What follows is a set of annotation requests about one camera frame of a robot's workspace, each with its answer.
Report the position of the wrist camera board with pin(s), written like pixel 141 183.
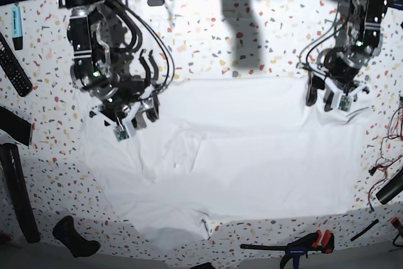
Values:
pixel 121 133
pixel 345 103

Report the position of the black flat case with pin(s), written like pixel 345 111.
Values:
pixel 16 127

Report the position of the terrazzo patterned tablecloth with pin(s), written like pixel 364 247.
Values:
pixel 208 39

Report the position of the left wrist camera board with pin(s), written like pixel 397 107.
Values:
pixel 345 103

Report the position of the black orange bar clamp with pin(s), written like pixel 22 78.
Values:
pixel 315 241

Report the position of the black TV remote control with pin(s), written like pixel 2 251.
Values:
pixel 13 70

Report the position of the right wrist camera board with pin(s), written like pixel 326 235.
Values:
pixel 121 133

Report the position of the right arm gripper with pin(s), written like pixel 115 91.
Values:
pixel 125 99

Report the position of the black cylinder right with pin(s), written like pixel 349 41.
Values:
pixel 390 190

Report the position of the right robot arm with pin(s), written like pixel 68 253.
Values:
pixel 93 51

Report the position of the small black stick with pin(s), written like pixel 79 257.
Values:
pixel 365 230

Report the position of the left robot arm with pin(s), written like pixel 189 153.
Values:
pixel 362 32

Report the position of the blue highlighter marker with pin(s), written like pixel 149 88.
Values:
pixel 17 34

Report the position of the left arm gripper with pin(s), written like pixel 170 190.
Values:
pixel 341 66

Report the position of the white T-shirt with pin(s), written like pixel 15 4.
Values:
pixel 228 150

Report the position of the black cylindrical tube left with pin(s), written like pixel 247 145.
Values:
pixel 15 182

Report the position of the small orange black device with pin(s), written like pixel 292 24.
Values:
pixel 395 222

